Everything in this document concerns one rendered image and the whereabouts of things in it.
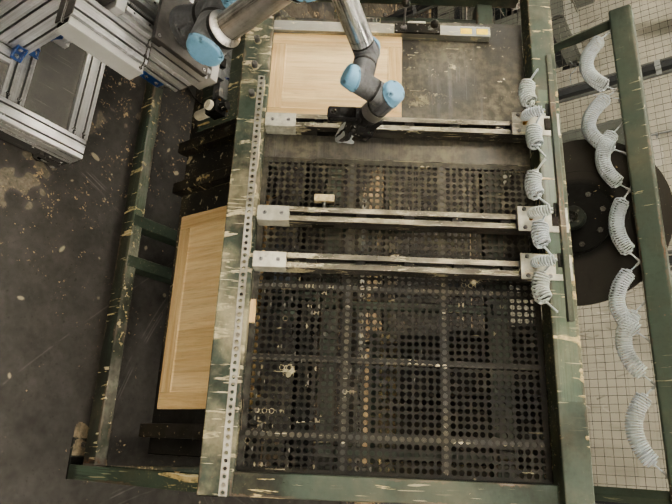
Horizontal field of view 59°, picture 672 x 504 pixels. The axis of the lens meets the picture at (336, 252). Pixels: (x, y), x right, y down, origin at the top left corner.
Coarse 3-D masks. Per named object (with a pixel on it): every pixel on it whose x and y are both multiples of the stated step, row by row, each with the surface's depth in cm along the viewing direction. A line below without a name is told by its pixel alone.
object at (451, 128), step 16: (272, 112) 243; (512, 112) 239; (528, 112) 227; (272, 128) 243; (288, 128) 242; (304, 128) 242; (320, 128) 242; (336, 128) 241; (384, 128) 240; (400, 128) 240; (416, 128) 240; (432, 128) 240; (448, 128) 240; (464, 128) 240; (480, 128) 240; (496, 128) 241; (512, 128) 237
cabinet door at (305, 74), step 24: (288, 48) 259; (312, 48) 259; (336, 48) 259; (384, 48) 259; (288, 72) 255; (312, 72) 255; (336, 72) 255; (384, 72) 255; (288, 96) 251; (312, 96) 252; (336, 96) 252
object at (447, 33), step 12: (276, 24) 260; (288, 24) 260; (300, 24) 260; (312, 24) 260; (324, 24) 260; (336, 24) 260; (372, 24) 260; (384, 24) 260; (396, 36) 261; (408, 36) 260; (420, 36) 260; (432, 36) 260; (444, 36) 260; (456, 36) 259; (468, 36) 259; (480, 36) 259
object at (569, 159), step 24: (576, 144) 279; (576, 168) 276; (624, 168) 263; (576, 192) 272; (600, 192) 266; (624, 192) 260; (576, 216) 265; (600, 216) 263; (576, 240) 266; (600, 240) 260; (576, 264) 263; (600, 264) 258; (624, 264) 252; (576, 288) 260; (600, 288) 255
